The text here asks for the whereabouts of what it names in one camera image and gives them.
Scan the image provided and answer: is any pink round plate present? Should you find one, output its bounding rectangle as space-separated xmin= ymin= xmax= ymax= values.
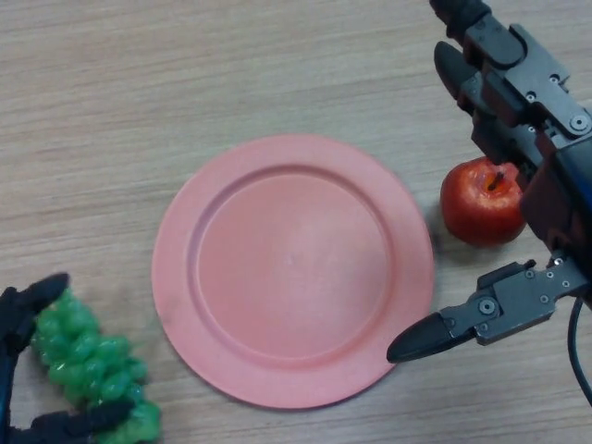
xmin=151 ymin=133 xmax=435 ymax=411

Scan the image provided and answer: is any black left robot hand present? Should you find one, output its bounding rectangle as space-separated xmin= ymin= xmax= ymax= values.
xmin=0 ymin=272 xmax=138 ymax=444

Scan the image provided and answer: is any red apple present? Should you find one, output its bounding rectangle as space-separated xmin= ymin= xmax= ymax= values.
xmin=438 ymin=155 xmax=528 ymax=246

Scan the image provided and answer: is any green grapes bunch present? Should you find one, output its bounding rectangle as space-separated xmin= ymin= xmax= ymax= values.
xmin=30 ymin=286 xmax=163 ymax=444

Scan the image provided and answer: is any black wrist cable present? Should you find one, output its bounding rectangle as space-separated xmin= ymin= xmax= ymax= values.
xmin=567 ymin=298 xmax=592 ymax=401

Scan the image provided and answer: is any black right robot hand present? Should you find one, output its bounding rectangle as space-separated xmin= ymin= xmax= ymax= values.
xmin=386 ymin=0 xmax=592 ymax=364

